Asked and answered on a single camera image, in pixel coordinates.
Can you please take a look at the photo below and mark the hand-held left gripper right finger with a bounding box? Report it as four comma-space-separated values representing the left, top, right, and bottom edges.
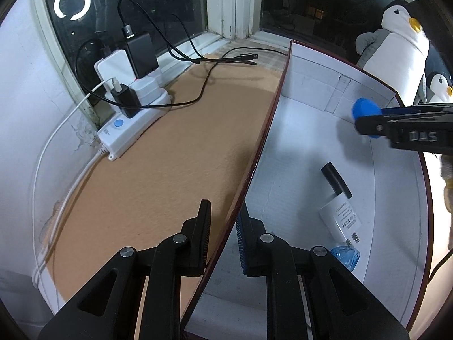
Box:
235, 202, 409, 340

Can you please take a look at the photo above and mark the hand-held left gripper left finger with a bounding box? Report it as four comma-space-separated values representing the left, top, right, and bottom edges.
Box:
37, 199, 213, 340

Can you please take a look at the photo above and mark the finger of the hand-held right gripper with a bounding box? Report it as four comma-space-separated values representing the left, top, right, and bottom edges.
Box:
380, 103, 453, 117
355, 112, 453, 139

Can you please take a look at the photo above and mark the black stick case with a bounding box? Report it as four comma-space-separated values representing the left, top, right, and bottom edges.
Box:
321, 162, 353, 199

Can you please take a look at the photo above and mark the white cardboard box maroon rim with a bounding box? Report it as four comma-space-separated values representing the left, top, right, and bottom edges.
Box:
179, 40, 437, 340

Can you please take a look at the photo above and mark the white usb wall adapter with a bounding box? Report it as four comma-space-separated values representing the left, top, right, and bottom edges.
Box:
318, 193, 362, 245

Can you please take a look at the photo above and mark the small clear blue bottle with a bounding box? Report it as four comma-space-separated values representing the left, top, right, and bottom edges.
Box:
331, 246, 361, 273

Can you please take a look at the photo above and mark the small penguin plush toy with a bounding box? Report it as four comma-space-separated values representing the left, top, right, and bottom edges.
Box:
423, 71, 453, 105

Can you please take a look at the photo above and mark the large penguin plush toy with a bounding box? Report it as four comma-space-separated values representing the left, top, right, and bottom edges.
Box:
355, 0, 439, 103

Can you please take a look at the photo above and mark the white power strip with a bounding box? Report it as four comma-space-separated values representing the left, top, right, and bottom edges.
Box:
97, 90, 173, 162

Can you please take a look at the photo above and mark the small black plug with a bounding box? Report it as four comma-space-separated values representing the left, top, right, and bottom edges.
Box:
111, 83, 142, 119

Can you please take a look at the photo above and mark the white plug adapter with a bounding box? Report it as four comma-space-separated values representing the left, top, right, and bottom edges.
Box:
129, 71, 161, 105

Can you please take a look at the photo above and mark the white flat charger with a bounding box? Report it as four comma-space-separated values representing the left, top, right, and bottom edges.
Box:
94, 49, 137, 93

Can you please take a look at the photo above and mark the black charger block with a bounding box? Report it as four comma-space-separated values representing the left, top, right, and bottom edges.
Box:
125, 32, 160, 78

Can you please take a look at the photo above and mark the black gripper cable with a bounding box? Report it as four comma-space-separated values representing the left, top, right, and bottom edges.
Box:
426, 250, 453, 286

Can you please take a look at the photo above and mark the white power cord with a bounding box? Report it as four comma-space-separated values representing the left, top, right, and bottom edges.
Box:
33, 150, 108, 287

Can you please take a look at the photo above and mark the white window frame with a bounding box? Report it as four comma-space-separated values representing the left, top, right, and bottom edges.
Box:
32, 0, 294, 78

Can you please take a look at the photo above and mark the thin white cable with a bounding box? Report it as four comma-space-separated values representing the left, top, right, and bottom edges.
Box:
31, 77, 119, 277

